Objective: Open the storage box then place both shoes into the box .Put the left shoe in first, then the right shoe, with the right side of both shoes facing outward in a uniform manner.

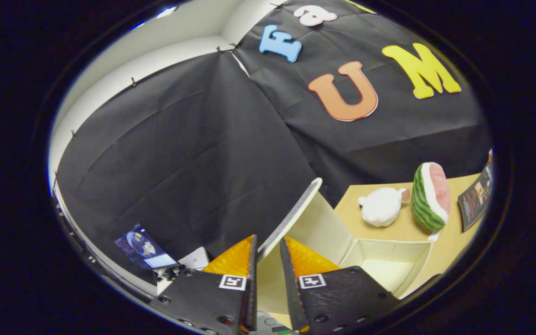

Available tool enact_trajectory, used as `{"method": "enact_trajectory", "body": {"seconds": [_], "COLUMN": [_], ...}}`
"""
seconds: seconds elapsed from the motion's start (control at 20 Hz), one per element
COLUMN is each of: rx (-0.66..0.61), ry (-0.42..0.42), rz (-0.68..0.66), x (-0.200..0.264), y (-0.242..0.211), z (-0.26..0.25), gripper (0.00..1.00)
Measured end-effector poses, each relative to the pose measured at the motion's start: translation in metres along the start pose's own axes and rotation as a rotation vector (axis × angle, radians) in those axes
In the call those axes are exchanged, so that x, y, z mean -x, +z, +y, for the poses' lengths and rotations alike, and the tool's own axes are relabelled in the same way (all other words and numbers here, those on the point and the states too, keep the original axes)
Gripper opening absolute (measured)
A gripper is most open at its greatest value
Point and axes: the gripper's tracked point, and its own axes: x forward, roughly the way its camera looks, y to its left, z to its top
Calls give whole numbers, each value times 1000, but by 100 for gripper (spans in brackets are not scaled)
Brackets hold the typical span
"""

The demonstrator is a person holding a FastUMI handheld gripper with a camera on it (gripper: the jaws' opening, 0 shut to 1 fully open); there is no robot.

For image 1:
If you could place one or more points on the watermelon slice plush toy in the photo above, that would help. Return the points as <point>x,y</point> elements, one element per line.
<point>428,200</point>

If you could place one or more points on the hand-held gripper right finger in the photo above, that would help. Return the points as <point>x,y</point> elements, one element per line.
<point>291,293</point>

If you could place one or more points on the white paper sheet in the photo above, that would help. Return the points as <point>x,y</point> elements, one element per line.
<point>196,259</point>

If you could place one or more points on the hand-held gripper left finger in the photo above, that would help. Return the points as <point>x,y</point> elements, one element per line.
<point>252,302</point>

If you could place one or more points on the white fabric storage box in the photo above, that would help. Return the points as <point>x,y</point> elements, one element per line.
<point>389,270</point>

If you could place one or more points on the white plush toy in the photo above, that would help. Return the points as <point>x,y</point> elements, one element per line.
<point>382,207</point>

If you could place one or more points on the black hardcover book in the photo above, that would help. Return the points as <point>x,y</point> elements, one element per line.
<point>475,200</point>

